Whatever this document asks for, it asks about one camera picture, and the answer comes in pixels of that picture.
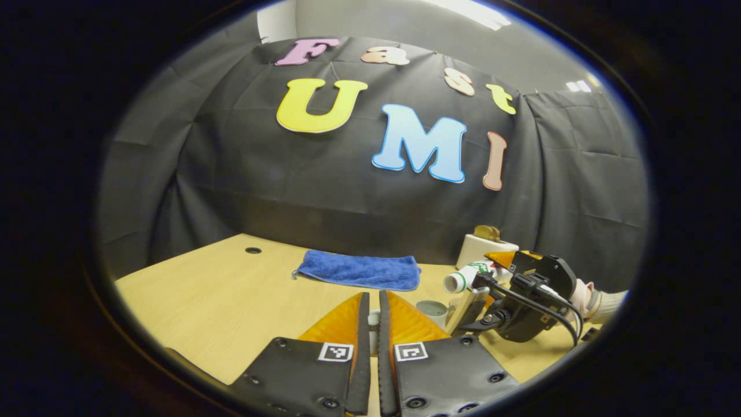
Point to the white ceramic teacup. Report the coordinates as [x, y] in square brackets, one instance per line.
[434, 315]

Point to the white plastic water bottle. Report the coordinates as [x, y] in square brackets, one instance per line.
[463, 279]

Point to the blue towel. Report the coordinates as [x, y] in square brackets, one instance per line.
[359, 271]

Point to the black backdrop cloth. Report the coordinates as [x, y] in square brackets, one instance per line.
[260, 185]

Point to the brown bread slice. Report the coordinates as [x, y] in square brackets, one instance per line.
[486, 233]

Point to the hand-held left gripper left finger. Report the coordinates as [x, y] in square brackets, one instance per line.
[362, 347]

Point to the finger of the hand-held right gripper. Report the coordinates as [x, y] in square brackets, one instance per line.
[472, 310]
[509, 259]

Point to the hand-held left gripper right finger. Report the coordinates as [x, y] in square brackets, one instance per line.
[385, 347]

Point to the white toaster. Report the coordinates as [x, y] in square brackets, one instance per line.
[477, 249]

